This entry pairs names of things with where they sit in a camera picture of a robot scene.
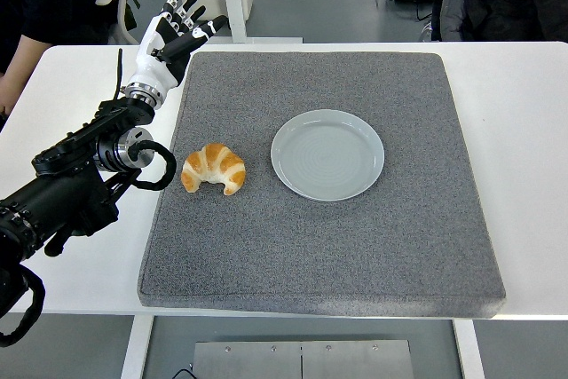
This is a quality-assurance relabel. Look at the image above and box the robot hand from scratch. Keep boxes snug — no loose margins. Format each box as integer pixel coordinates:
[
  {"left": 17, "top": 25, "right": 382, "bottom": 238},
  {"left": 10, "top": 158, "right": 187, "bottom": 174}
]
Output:
[{"left": 127, "top": 0, "right": 229, "bottom": 99}]

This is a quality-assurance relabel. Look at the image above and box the croissant bread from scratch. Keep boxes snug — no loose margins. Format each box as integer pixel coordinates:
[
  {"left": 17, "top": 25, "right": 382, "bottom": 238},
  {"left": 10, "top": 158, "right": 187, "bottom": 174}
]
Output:
[{"left": 180, "top": 142, "right": 248, "bottom": 197}]

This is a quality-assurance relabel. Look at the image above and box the grey round plate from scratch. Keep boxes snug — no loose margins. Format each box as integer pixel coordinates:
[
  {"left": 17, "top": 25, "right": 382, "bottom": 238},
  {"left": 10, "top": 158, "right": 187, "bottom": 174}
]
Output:
[{"left": 270, "top": 108, "right": 385, "bottom": 202}]

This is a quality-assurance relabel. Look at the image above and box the grey metal plate with screws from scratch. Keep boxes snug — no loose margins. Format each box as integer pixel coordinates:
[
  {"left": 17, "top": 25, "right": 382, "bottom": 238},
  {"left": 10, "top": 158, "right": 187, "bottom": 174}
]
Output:
[{"left": 193, "top": 339, "right": 416, "bottom": 379}]

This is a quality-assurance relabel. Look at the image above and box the grey felt mat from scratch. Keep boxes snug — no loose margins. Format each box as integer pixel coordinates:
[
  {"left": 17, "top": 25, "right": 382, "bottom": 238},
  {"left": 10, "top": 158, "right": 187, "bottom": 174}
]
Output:
[{"left": 136, "top": 51, "right": 507, "bottom": 320}]

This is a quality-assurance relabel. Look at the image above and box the white table leg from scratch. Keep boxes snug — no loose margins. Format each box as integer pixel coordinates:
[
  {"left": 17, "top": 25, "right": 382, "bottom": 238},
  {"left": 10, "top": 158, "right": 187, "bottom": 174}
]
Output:
[
  {"left": 119, "top": 314, "right": 155, "bottom": 379},
  {"left": 452, "top": 320, "right": 485, "bottom": 379}
]

